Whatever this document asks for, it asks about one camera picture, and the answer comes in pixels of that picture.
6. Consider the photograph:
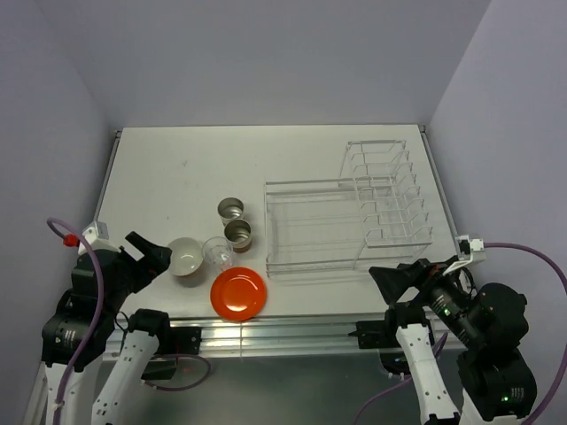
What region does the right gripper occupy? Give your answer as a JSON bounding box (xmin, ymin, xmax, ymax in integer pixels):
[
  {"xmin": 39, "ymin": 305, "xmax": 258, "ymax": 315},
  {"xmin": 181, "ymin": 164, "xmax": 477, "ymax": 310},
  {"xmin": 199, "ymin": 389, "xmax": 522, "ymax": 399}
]
[{"xmin": 369, "ymin": 251, "xmax": 484, "ymax": 344}]

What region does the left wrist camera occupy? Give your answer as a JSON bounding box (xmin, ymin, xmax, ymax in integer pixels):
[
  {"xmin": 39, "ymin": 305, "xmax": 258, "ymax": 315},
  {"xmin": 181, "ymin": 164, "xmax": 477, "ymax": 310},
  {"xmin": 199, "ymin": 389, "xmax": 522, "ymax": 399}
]
[{"xmin": 63, "ymin": 221, "xmax": 119, "ymax": 256}]

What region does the orange plate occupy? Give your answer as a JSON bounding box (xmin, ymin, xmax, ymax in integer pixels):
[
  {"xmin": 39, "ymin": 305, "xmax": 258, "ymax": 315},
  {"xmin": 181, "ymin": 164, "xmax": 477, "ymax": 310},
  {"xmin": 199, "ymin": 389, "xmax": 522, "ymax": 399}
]
[{"xmin": 210, "ymin": 267, "xmax": 268, "ymax": 322}]

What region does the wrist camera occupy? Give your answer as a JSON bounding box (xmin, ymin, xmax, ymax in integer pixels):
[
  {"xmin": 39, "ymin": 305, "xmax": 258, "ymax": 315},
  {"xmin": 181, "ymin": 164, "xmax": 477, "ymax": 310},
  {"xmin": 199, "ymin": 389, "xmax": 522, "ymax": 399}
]
[
  {"xmin": 63, "ymin": 221, "xmax": 119, "ymax": 256},
  {"xmin": 444, "ymin": 235, "xmax": 487, "ymax": 275}
]

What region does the aluminium front rail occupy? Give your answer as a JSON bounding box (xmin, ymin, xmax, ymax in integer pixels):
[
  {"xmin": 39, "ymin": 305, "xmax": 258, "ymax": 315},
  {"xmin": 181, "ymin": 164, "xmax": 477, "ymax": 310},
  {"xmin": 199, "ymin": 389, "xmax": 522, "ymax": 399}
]
[{"xmin": 101, "ymin": 313, "xmax": 470, "ymax": 362}]

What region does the white ceramic bowl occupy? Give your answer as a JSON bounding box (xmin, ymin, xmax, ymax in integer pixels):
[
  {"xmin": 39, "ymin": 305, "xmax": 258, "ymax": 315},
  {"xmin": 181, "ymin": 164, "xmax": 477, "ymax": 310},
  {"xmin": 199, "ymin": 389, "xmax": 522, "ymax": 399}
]
[{"xmin": 167, "ymin": 237, "xmax": 204, "ymax": 277}]

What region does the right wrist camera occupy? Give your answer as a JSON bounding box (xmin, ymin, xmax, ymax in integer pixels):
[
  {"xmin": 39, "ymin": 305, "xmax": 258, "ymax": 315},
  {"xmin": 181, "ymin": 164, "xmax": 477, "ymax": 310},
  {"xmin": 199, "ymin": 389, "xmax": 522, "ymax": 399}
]
[{"xmin": 444, "ymin": 235, "xmax": 487, "ymax": 275}]

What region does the clear faceted glass tumbler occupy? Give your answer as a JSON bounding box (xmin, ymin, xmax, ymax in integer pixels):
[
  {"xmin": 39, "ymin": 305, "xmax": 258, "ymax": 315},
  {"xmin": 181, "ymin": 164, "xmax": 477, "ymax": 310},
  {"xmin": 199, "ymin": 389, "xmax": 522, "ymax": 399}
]
[{"xmin": 202, "ymin": 236, "xmax": 234, "ymax": 270}]

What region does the steel cup brown base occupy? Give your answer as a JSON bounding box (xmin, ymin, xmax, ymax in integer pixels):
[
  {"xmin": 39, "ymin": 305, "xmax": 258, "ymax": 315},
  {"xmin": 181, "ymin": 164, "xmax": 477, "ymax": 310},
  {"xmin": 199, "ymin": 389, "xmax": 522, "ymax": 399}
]
[{"xmin": 224, "ymin": 219, "xmax": 252, "ymax": 253}]

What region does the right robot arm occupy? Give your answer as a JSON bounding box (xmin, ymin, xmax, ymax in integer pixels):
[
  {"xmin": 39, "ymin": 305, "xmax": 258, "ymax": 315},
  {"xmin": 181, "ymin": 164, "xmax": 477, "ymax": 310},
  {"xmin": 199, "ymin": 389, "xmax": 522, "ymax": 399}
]
[{"xmin": 369, "ymin": 259, "xmax": 537, "ymax": 424}]

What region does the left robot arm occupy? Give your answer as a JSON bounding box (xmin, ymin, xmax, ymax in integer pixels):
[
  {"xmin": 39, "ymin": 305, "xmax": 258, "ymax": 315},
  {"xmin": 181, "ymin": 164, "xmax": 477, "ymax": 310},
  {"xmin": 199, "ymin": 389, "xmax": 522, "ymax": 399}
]
[{"xmin": 42, "ymin": 227, "xmax": 173, "ymax": 424}]

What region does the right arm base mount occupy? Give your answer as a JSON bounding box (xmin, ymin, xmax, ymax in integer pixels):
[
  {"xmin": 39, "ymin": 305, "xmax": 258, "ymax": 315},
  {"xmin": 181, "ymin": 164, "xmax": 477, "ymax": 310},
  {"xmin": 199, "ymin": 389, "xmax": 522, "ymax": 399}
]
[{"xmin": 348, "ymin": 321, "xmax": 410, "ymax": 379}]

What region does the clear acrylic dish rack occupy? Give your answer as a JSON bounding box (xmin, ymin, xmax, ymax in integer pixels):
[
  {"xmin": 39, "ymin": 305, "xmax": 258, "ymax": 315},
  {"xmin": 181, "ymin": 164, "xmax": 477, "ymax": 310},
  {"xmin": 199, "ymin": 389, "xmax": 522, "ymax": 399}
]
[{"xmin": 264, "ymin": 140, "xmax": 433, "ymax": 276}]

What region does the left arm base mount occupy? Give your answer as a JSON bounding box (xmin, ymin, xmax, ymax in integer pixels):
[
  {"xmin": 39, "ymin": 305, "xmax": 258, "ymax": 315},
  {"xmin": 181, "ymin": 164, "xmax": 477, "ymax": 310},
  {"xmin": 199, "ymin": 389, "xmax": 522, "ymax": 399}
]
[{"xmin": 142, "ymin": 326, "xmax": 212, "ymax": 392}]

